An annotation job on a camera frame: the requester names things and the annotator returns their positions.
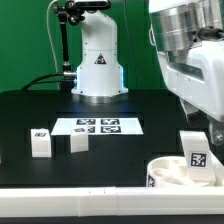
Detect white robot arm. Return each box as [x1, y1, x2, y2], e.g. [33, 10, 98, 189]
[72, 0, 224, 145]

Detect black cables on table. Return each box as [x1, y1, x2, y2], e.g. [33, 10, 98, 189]
[21, 72, 78, 92]

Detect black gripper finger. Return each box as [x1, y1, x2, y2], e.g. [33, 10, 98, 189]
[209, 119, 224, 146]

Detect white round stool seat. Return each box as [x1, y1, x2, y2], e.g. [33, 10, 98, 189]
[146, 156, 224, 187]

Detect black camera stand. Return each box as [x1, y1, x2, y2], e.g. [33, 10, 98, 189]
[53, 0, 86, 79]

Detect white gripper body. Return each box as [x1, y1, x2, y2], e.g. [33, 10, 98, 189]
[157, 41, 224, 122]

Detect white front obstacle rail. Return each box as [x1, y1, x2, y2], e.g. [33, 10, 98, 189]
[0, 187, 224, 218]

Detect white sheet with tags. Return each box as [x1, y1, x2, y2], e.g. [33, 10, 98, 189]
[51, 118, 143, 136]

